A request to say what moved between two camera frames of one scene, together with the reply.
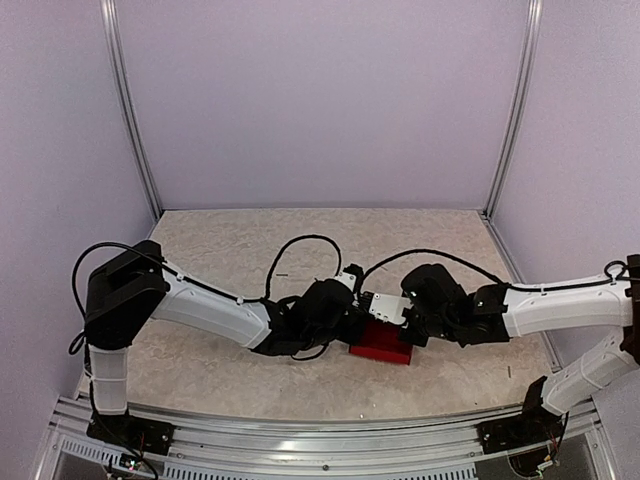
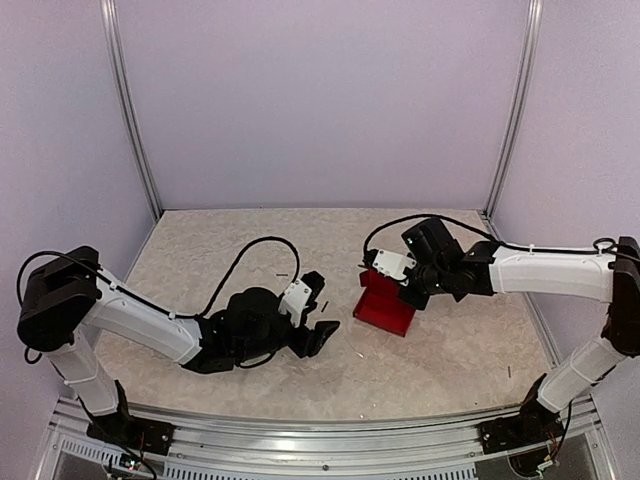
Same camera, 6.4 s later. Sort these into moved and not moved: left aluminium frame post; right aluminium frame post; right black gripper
Moved: right black gripper
Not moved: left aluminium frame post; right aluminium frame post
